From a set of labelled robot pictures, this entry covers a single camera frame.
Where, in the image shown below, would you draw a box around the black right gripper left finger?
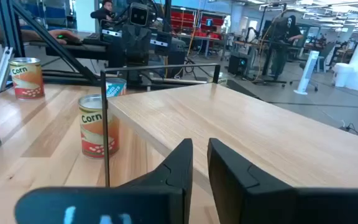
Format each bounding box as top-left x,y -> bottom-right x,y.
14,138 -> 194,224

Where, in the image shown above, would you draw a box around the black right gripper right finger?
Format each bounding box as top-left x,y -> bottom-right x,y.
206,138 -> 358,224

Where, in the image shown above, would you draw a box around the pale label tin can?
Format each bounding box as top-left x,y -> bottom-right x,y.
210,72 -> 229,86

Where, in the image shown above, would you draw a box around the corn tin can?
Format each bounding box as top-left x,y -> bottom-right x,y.
78,94 -> 120,159
8,57 -> 45,100

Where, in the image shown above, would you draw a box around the black keyboard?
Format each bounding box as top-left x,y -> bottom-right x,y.
81,32 -> 103,45

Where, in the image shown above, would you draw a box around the person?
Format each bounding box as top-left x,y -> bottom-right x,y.
262,14 -> 305,79
89,0 -> 117,22

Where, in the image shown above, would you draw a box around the sliced carrots tin can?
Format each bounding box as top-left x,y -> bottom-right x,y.
105,77 -> 127,98

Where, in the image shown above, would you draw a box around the black desk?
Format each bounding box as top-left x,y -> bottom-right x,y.
25,39 -> 113,62

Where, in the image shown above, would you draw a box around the red storage bin rack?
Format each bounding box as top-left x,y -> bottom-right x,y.
170,5 -> 227,39

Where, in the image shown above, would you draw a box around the black computer mouse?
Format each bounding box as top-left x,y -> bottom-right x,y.
57,34 -> 83,46

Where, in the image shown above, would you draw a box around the person's hand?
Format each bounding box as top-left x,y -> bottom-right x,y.
47,29 -> 80,43

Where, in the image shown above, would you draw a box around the black computer box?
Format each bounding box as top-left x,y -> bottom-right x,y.
227,52 -> 250,76

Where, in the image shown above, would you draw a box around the white tower fan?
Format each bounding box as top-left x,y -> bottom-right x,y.
293,50 -> 321,95

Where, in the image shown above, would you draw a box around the white waste bin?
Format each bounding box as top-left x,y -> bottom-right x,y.
332,62 -> 356,88

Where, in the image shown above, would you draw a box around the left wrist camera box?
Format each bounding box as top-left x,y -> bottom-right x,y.
128,2 -> 150,26

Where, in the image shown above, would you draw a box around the black aluminium table frame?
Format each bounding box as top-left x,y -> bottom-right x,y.
0,0 -> 101,103

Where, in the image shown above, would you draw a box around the wooden shelf with black frame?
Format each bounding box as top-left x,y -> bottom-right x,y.
100,63 -> 358,190

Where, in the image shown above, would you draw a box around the silver metal bracket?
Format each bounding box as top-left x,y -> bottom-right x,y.
0,46 -> 14,94

